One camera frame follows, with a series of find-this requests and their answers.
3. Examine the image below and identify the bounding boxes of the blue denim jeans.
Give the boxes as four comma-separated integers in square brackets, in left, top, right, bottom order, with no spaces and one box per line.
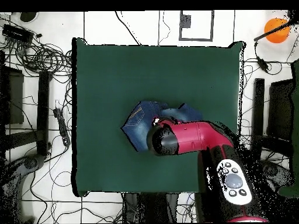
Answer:
[120,100,204,153]

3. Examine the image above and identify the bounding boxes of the dark green table cloth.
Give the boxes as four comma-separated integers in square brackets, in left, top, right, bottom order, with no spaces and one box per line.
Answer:
[72,37,246,197]

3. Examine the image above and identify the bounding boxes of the black stand foot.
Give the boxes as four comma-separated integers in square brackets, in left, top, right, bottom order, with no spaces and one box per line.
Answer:
[36,70,53,156]
[251,78,265,150]

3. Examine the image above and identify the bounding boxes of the black power strip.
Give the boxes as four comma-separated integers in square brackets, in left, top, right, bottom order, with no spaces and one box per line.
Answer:
[53,107,71,147]

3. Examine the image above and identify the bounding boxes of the black power adapter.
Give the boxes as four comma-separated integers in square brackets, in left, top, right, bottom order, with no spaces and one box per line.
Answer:
[256,56,270,72]

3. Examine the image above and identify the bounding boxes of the dark box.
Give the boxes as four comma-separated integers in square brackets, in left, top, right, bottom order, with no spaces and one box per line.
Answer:
[0,66,25,125]
[267,78,295,141]

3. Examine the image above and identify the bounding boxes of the grey chair base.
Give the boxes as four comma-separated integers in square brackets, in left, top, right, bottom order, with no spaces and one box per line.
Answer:
[4,153,46,185]
[261,159,295,187]

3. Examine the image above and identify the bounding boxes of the dark green hanging cloth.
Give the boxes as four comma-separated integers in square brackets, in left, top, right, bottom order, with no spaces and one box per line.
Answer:
[277,59,299,198]

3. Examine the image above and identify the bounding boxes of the black rod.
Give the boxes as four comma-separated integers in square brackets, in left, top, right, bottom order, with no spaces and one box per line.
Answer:
[253,19,293,42]

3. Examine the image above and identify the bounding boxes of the orange round object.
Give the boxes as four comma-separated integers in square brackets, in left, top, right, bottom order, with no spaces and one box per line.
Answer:
[263,17,291,44]

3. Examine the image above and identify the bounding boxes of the black device box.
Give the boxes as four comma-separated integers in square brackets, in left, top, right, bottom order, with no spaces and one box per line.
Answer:
[2,23,34,45]

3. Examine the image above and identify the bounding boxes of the dark round object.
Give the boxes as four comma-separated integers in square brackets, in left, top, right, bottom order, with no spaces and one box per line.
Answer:
[20,12,39,23]

